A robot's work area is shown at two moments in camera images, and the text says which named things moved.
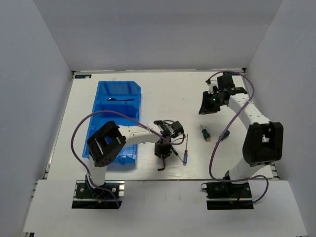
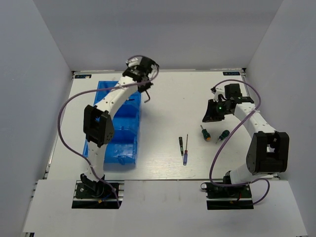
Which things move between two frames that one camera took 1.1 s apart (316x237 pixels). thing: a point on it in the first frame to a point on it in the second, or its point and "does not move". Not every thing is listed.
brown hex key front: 164,163 to 149,97
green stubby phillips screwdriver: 225,135 does not move
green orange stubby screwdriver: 206,135 does not move
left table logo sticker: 83,76 does not move
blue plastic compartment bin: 118,101 does not move
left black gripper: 167,151 to 141,89
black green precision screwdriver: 174,151 to 180,142
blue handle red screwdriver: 185,154 does not move
